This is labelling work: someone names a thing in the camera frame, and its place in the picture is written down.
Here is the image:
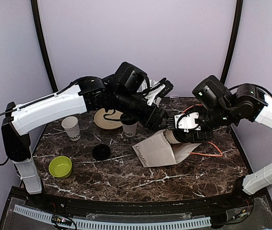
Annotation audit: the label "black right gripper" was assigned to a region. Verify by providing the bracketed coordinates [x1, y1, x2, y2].
[185, 103, 236, 142]

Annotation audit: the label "green plastic bowl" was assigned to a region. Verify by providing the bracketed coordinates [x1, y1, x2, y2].
[48, 156, 72, 179]

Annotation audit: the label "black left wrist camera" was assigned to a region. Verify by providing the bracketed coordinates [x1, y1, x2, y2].
[114, 62, 147, 93]

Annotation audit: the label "white paper coffee cup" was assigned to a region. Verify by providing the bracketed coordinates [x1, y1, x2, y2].
[122, 123, 137, 138]

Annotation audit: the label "cream bear paper bag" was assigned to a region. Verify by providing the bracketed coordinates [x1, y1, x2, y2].
[132, 104, 224, 168]

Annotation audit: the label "black left frame post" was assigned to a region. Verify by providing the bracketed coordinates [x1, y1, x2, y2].
[30, 0, 58, 92]

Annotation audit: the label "white paper cups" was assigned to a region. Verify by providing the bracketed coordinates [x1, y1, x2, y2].
[61, 116, 81, 141]

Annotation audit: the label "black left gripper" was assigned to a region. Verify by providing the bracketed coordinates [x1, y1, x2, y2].
[113, 89, 173, 132]

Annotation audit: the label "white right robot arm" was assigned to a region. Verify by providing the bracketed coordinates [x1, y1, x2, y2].
[164, 81, 272, 150]

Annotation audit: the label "black coffee cup lid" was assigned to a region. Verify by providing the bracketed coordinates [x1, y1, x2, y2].
[120, 114, 137, 126]

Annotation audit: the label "black corner frame post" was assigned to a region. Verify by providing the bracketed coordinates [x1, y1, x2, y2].
[220, 0, 243, 83]

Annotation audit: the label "beige bear plate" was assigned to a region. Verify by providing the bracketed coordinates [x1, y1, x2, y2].
[94, 108, 122, 130]

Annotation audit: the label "white perforated cable rail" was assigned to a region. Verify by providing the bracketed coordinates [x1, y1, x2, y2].
[13, 205, 212, 230]

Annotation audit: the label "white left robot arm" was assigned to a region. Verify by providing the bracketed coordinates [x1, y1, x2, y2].
[1, 75, 173, 209]

